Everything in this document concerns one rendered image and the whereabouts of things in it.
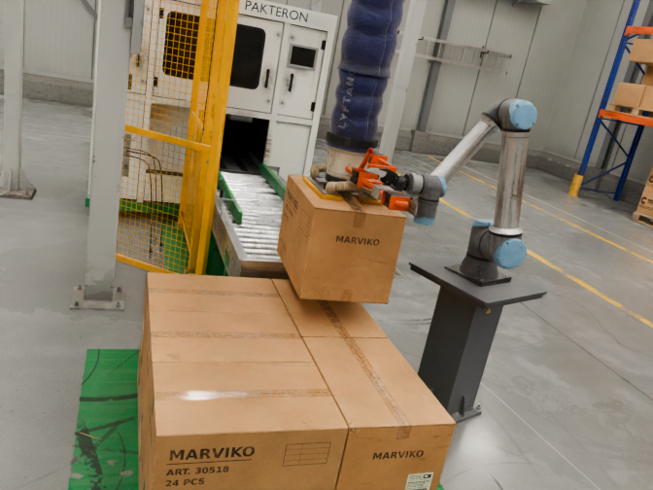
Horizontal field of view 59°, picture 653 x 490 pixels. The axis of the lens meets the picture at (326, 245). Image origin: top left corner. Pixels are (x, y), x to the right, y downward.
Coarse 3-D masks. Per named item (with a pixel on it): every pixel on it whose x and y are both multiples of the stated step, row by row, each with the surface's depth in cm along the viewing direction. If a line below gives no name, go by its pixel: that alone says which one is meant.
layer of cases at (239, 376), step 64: (192, 320) 236; (256, 320) 246; (320, 320) 258; (192, 384) 194; (256, 384) 200; (320, 384) 208; (384, 384) 216; (192, 448) 172; (256, 448) 179; (320, 448) 186; (384, 448) 194; (448, 448) 203
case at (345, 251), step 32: (288, 192) 283; (288, 224) 277; (320, 224) 235; (352, 224) 238; (384, 224) 241; (288, 256) 271; (320, 256) 239; (352, 256) 243; (384, 256) 246; (320, 288) 244; (352, 288) 248; (384, 288) 252
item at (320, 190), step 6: (306, 180) 271; (312, 180) 270; (312, 186) 261; (318, 186) 260; (324, 186) 256; (318, 192) 251; (324, 192) 249; (336, 192) 253; (324, 198) 247; (330, 198) 248; (336, 198) 249; (342, 198) 249
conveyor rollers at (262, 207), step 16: (224, 176) 482; (240, 176) 494; (256, 176) 507; (240, 192) 443; (256, 192) 455; (272, 192) 460; (224, 208) 396; (256, 208) 412; (272, 208) 417; (256, 224) 378; (272, 224) 382; (240, 240) 340; (256, 240) 344; (272, 240) 348; (256, 256) 318; (272, 256) 322
